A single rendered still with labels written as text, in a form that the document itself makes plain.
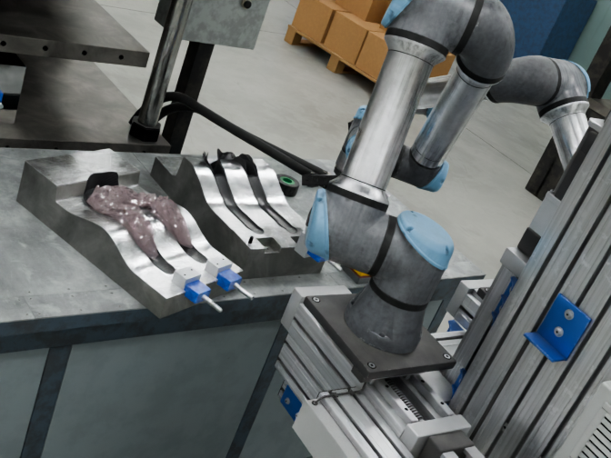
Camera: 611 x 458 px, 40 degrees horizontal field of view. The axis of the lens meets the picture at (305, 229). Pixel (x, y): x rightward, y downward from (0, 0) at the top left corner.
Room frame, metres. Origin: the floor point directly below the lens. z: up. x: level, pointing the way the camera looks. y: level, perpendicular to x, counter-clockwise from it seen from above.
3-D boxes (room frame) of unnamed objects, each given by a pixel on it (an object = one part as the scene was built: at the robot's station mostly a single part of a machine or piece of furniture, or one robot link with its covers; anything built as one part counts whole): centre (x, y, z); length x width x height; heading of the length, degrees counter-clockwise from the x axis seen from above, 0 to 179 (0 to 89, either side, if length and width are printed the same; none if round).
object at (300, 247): (1.80, -0.06, 0.93); 0.13 x 0.05 x 0.05; 55
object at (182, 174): (2.03, 0.19, 0.87); 0.50 x 0.26 x 0.14; 46
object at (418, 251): (1.39, -0.20, 1.20); 0.13 x 0.12 x 0.14; 94
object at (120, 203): (1.72, 0.37, 0.90); 0.26 x 0.18 x 0.08; 63
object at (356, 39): (7.13, 0.07, 0.37); 1.20 x 0.82 x 0.74; 54
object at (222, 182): (2.01, 0.19, 0.92); 0.35 x 0.16 x 0.09; 46
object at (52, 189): (1.71, 0.38, 0.85); 0.50 x 0.26 x 0.11; 63
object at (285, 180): (2.36, 0.11, 0.82); 0.08 x 0.08 x 0.04
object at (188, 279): (1.55, 0.16, 0.85); 0.13 x 0.05 x 0.05; 63
